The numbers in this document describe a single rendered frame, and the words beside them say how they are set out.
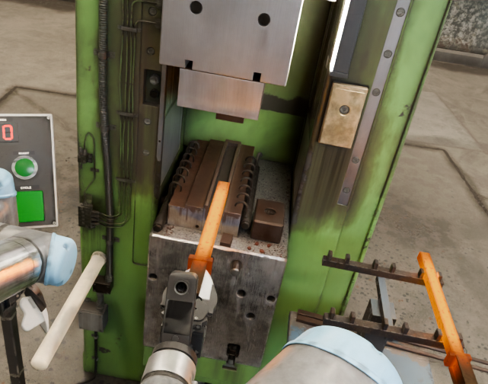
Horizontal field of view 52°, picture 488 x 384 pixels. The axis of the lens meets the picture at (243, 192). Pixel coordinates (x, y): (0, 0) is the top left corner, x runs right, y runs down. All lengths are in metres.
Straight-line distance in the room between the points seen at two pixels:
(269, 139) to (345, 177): 0.42
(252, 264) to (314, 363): 0.93
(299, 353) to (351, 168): 1.01
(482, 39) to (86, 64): 6.94
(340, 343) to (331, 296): 1.25
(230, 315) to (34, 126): 0.75
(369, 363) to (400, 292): 2.41
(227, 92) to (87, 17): 0.42
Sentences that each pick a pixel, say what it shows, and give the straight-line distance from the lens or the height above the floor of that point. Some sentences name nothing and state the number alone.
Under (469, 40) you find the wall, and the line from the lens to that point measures 7.87.
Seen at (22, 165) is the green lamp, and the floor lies 1.09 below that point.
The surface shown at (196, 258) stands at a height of 1.15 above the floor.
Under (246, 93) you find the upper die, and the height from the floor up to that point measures 1.33.
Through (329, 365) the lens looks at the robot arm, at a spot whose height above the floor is 1.42.
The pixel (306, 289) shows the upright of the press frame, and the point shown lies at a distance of 1.69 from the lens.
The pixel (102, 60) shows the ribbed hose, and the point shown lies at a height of 1.31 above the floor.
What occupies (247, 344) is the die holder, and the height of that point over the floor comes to 0.57.
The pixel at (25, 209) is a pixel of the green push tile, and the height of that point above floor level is 1.01.
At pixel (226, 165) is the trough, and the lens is 1.58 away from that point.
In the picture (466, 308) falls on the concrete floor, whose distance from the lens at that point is 2.99.
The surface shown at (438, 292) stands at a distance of 1.33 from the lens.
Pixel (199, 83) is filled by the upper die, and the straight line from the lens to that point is 1.20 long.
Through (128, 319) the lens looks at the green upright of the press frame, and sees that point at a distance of 1.91.
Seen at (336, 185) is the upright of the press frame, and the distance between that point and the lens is 1.45.
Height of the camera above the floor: 1.75
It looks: 32 degrees down
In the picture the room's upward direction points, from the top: 10 degrees clockwise
